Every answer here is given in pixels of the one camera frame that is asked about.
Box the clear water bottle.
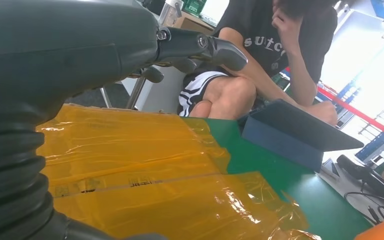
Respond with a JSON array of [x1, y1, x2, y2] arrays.
[[157, 0, 185, 28]]

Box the white table metal legs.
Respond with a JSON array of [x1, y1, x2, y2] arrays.
[[64, 64, 188, 116]]

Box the brown cardboard box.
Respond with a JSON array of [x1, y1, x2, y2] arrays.
[[173, 12, 217, 37]]

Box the blue tablet case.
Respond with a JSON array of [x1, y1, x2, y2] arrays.
[[237, 98, 365, 173]]

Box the green table mat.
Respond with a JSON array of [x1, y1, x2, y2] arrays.
[[181, 117, 374, 240]]

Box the red barrier bar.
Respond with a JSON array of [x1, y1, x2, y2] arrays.
[[315, 85, 384, 144]]

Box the black phone holder controller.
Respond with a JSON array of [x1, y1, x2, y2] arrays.
[[335, 154, 384, 210]]

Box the black cable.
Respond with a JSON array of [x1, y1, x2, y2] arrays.
[[343, 191, 384, 226]]

